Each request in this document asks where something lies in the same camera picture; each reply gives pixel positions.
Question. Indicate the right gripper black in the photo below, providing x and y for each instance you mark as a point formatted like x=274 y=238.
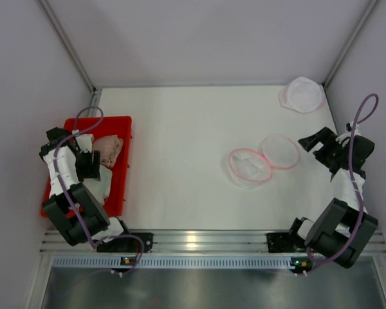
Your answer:
x=322 y=147

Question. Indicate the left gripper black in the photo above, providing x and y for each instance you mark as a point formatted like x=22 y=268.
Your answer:
x=90 y=165

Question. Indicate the white mesh laundry bag pink trim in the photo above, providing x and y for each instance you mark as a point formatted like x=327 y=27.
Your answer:
x=248 y=168

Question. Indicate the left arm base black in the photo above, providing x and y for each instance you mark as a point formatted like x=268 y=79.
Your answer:
x=138 y=242

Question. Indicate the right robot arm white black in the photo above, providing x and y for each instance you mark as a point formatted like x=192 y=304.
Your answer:
x=344 y=228

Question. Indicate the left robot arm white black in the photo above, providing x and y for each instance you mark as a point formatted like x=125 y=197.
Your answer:
x=80 y=184

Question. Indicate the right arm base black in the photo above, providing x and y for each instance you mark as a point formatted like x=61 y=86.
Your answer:
x=285 y=242

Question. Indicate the pink lace bra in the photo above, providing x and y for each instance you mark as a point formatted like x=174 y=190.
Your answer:
x=109 y=148

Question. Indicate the spare white mesh laundry bag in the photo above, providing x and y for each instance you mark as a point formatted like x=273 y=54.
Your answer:
x=302 y=95

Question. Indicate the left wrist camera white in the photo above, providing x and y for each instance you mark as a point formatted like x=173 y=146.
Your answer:
x=84 y=141

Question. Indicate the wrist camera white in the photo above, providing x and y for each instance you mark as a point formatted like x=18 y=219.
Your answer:
x=84 y=141
x=344 y=138

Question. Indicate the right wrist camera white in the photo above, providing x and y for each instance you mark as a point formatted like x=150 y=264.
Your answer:
x=344 y=138

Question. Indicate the slotted cable duct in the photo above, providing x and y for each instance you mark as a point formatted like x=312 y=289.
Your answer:
x=182 y=262

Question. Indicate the aluminium mounting rail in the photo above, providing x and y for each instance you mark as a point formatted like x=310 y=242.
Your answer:
x=179 y=242

